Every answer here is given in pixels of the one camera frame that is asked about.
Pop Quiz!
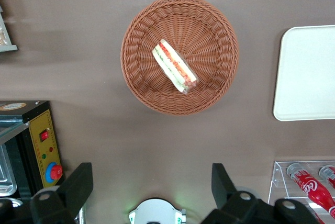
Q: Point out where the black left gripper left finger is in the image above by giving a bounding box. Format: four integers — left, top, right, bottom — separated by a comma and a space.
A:
30, 162, 94, 224

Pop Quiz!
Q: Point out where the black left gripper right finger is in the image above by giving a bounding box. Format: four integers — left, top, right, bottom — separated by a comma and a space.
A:
201, 163, 320, 224

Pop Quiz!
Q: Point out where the triangle sandwich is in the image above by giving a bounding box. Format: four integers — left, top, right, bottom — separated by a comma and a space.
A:
152, 39, 198, 95

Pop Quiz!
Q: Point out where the beige plastic serving tray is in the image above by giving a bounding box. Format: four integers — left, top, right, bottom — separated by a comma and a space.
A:
273, 25, 335, 122

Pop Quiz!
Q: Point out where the grey snack tray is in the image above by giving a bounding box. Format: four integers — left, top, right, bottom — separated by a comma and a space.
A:
0, 5, 19, 52

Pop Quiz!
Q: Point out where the round brown wicker basket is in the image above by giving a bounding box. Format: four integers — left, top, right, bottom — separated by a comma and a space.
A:
120, 0, 239, 116

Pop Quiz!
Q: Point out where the clear acrylic bottle rack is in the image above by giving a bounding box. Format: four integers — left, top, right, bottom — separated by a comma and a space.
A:
267, 160, 335, 224

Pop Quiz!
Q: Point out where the steel food warmer pan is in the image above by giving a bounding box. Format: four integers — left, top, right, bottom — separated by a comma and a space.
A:
0, 142, 18, 197

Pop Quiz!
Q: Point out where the black food warmer yellow panel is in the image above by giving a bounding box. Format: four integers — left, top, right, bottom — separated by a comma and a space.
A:
0, 100, 87, 224

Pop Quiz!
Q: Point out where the red cola bottle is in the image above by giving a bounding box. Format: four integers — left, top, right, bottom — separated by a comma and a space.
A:
286, 163, 335, 219
318, 165, 335, 189

